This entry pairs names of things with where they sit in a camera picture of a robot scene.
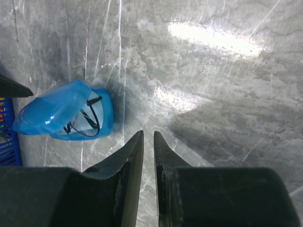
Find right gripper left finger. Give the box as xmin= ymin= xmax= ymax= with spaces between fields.
xmin=0 ymin=131 xmax=144 ymax=227

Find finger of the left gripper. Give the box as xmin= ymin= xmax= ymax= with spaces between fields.
xmin=0 ymin=75 xmax=33 ymax=98

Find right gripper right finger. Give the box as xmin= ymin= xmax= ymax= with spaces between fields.
xmin=154 ymin=131 xmax=300 ymax=227

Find blue translucent glasses case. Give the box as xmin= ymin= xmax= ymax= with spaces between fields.
xmin=12 ymin=80 xmax=114 ymax=141

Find black thin sunglasses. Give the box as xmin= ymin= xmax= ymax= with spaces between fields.
xmin=63 ymin=96 xmax=104 ymax=138

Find blue plastic basket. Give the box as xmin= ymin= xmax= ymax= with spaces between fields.
xmin=0 ymin=98 xmax=23 ymax=166

